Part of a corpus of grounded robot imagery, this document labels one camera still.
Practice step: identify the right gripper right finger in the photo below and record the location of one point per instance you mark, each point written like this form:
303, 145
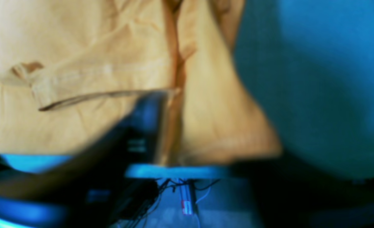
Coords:
290, 193

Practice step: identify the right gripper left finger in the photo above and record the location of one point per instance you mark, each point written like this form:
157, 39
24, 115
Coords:
87, 190

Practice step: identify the orange T-shirt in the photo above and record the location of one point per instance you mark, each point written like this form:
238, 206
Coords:
69, 69

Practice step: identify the green table cloth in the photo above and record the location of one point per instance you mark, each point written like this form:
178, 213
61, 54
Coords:
309, 65

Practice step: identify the aluminium frame post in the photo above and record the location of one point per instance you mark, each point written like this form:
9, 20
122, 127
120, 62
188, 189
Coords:
188, 197

